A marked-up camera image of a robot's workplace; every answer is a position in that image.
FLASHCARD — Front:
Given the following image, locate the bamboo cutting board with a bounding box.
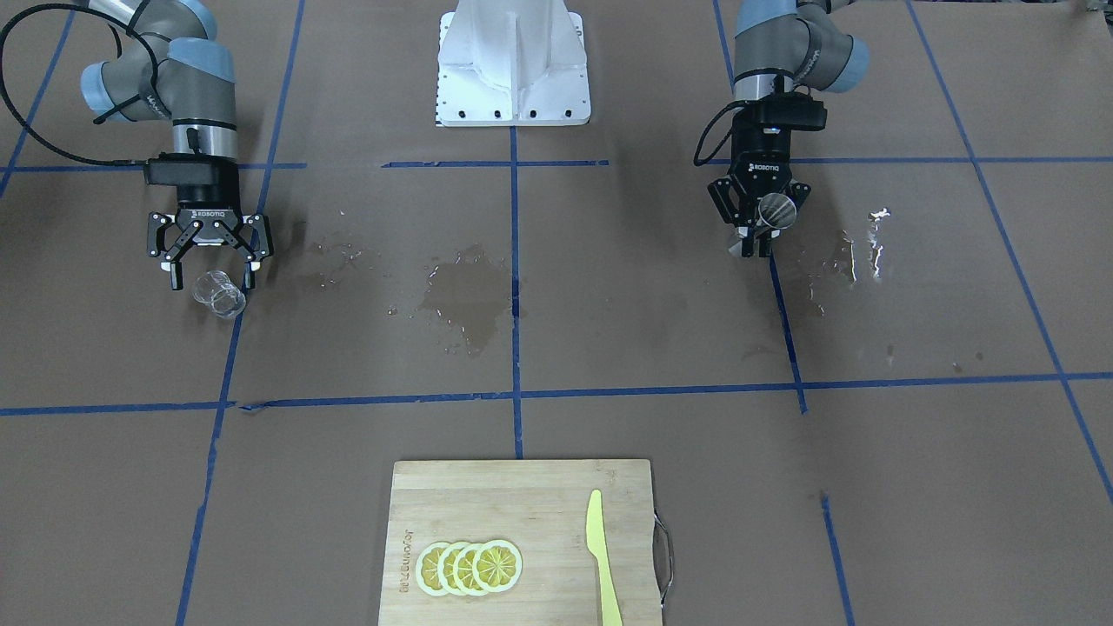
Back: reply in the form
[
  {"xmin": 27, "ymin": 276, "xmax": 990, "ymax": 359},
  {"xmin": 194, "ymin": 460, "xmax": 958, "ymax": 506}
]
[{"xmin": 377, "ymin": 459, "xmax": 663, "ymax": 625}]

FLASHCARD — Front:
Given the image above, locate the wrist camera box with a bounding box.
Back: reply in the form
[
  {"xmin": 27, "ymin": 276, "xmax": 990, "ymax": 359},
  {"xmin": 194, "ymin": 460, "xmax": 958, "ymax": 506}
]
[
  {"xmin": 142, "ymin": 153, "xmax": 220, "ymax": 187},
  {"xmin": 749, "ymin": 92, "xmax": 828, "ymax": 133}
]

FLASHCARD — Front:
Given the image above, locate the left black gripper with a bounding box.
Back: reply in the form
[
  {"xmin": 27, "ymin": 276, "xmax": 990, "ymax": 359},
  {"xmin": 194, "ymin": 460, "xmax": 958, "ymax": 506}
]
[{"xmin": 707, "ymin": 123, "xmax": 811, "ymax": 258}]

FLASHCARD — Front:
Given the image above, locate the steel jigger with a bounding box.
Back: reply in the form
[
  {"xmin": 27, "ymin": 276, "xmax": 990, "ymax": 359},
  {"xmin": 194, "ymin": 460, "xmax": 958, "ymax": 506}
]
[{"xmin": 728, "ymin": 193, "xmax": 799, "ymax": 258}]

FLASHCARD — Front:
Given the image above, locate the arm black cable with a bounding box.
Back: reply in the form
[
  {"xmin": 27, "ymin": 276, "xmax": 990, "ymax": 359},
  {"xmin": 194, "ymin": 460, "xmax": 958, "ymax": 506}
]
[
  {"xmin": 693, "ymin": 97, "xmax": 749, "ymax": 168},
  {"xmin": 0, "ymin": 4, "xmax": 160, "ymax": 167}
]

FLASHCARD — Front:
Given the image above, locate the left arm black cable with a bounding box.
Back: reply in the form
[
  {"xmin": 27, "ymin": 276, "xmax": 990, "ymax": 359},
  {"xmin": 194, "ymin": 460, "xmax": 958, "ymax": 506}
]
[{"xmin": 693, "ymin": 97, "xmax": 749, "ymax": 168}]

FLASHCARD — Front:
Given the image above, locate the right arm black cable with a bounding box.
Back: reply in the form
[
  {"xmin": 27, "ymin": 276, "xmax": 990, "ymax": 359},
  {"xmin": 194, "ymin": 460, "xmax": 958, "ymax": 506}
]
[{"xmin": 0, "ymin": 4, "xmax": 160, "ymax": 167}]

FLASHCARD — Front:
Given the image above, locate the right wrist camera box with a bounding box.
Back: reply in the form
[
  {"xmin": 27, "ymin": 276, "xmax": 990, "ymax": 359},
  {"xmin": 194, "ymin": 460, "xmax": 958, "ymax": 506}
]
[{"xmin": 142, "ymin": 153, "xmax": 220, "ymax": 187}]

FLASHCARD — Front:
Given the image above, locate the yellow plastic knife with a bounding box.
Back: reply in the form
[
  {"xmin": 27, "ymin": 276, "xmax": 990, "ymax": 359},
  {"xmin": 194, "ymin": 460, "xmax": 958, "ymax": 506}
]
[{"xmin": 585, "ymin": 489, "xmax": 623, "ymax": 625}]

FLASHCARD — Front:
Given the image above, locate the clear glass measuring cup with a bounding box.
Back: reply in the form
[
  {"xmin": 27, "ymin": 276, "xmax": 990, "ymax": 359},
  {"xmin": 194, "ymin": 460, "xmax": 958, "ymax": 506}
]
[{"xmin": 191, "ymin": 270, "xmax": 246, "ymax": 320}]

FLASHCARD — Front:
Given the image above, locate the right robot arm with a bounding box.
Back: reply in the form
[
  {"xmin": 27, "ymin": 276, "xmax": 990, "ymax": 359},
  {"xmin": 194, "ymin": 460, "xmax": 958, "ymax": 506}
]
[{"xmin": 81, "ymin": 1, "xmax": 270, "ymax": 290}]

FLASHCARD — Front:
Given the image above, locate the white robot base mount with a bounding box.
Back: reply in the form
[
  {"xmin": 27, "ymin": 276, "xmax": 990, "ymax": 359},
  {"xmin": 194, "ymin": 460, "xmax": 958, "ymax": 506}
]
[{"xmin": 435, "ymin": 1, "xmax": 592, "ymax": 128}]

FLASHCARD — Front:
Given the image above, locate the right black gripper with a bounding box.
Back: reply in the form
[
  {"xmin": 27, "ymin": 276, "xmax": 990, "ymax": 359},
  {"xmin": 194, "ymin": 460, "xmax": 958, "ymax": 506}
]
[{"xmin": 147, "ymin": 155, "xmax": 273, "ymax": 290}]

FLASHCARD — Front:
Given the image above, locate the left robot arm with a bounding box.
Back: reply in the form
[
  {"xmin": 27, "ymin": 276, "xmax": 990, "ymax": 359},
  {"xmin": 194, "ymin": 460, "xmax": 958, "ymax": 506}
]
[{"xmin": 708, "ymin": 1, "xmax": 870, "ymax": 257}]

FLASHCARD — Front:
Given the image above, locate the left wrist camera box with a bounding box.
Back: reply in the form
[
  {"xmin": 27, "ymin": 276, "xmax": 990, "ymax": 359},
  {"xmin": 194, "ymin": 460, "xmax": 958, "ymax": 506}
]
[{"xmin": 749, "ymin": 92, "xmax": 828, "ymax": 133}]

